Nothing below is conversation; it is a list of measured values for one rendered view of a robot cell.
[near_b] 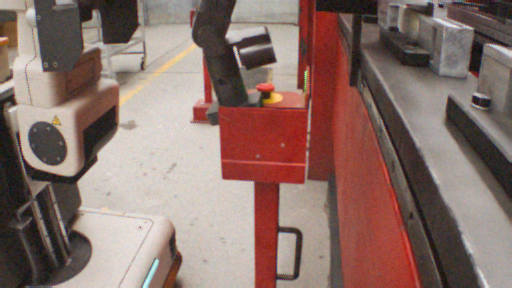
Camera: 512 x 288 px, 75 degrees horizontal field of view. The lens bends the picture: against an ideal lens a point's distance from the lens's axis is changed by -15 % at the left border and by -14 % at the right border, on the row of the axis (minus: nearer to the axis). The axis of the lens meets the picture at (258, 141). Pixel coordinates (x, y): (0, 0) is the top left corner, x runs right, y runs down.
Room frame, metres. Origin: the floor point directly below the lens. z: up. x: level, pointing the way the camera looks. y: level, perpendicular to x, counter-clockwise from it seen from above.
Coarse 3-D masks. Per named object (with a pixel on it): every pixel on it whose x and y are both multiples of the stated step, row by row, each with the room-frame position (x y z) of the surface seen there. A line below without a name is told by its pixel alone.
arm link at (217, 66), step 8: (232, 48) 0.69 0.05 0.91; (216, 56) 0.67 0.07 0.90; (224, 56) 0.67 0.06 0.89; (232, 56) 0.68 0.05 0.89; (240, 56) 0.68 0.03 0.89; (208, 64) 0.68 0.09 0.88; (216, 64) 0.67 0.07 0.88; (224, 64) 0.67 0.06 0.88; (232, 64) 0.68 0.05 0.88; (208, 72) 0.68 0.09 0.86; (216, 72) 0.67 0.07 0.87; (224, 72) 0.67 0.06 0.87; (232, 72) 0.67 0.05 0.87; (224, 80) 0.68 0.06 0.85
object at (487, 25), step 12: (456, 0) 1.44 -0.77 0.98; (456, 12) 1.21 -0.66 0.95; (468, 12) 1.10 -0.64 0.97; (480, 12) 1.02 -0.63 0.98; (468, 24) 1.10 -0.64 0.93; (480, 24) 1.01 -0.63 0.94; (492, 24) 0.92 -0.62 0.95; (504, 24) 0.85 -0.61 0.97; (480, 36) 1.00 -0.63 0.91; (492, 36) 0.92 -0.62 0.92; (504, 36) 0.85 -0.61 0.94; (504, 48) 0.84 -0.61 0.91
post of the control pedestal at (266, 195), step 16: (256, 192) 0.71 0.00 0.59; (272, 192) 0.71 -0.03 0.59; (256, 208) 0.71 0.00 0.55; (272, 208) 0.71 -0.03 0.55; (256, 224) 0.71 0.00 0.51; (272, 224) 0.71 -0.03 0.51; (256, 240) 0.71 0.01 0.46; (272, 240) 0.71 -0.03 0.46; (256, 256) 0.71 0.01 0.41; (272, 256) 0.71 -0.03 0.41; (256, 272) 0.71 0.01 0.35; (272, 272) 0.71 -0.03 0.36
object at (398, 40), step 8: (384, 32) 0.94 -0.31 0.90; (400, 32) 0.95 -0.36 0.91; (384, 40) 0.93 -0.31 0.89; (392, 40) 0.84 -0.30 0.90; (400, 40) 0.83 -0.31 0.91; (392, 48) 0.82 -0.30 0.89; (400, 48) 0.75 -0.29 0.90; (408, 48) 0.74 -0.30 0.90; (400, 56) 0.74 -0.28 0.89; (408, 56) 0.71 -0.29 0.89; (416, 56) 0.71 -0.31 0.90; (424, 56) 0.71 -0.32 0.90; (408, 64) 0.71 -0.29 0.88; (416, 64) 0.71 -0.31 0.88; (424, 64) 0.71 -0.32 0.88
